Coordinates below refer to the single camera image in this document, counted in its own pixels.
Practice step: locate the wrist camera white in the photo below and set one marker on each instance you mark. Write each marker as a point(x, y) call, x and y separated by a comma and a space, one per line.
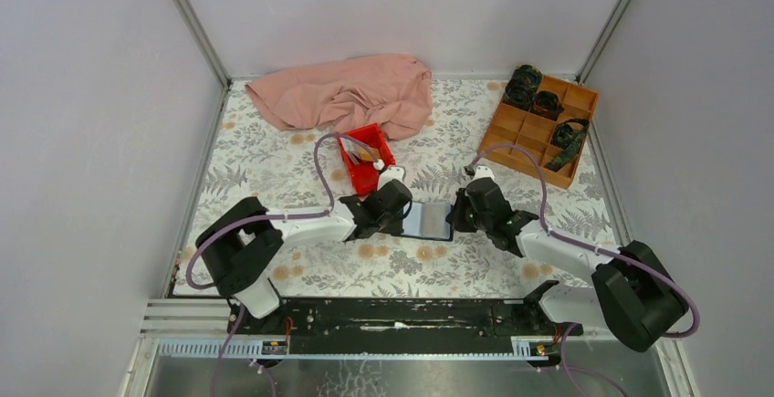
point(388, 172)
point(476, 172)

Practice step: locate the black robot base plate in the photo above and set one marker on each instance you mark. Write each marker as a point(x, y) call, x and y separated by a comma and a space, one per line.
point(381, 327)

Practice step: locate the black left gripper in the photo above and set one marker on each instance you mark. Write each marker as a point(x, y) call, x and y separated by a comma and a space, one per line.
point(394, 228)

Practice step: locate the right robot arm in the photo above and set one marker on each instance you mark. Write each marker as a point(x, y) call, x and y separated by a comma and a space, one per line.
point(627, 291)

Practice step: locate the pink cloth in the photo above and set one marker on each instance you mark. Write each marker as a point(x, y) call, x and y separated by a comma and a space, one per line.
point(392, 91)

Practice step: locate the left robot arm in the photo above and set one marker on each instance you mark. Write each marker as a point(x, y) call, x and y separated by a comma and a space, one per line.
point(233, 254)

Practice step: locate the stack of cards in bin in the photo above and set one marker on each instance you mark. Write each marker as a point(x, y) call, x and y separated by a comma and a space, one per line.
point(352, 150)

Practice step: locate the red plastic bin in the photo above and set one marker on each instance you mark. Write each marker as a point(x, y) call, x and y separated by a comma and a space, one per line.
point(364, 176)

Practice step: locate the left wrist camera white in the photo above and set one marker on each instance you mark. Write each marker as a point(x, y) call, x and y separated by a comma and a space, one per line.
point(388, 172)

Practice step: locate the rolled dark belt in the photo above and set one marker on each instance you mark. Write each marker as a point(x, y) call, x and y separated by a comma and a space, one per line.
point(547, 105)
point(521, 89)

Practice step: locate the rolled dark belt middle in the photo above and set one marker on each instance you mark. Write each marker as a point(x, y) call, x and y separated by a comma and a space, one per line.
point(547, 105)

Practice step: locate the rolled dark belt top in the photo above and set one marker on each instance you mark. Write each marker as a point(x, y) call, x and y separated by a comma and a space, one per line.
point(521, 89)

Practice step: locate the gold VIP card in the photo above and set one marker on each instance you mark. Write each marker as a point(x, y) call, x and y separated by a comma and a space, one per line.
point(368, 153)

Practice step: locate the wooden compartment tray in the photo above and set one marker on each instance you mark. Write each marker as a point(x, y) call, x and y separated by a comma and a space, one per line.
point(515, 135)

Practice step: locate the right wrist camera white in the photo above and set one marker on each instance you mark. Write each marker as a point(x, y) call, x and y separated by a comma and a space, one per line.
point(476, 172)

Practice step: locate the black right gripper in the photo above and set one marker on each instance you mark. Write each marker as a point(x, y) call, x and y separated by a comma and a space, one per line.
point(455, 216)

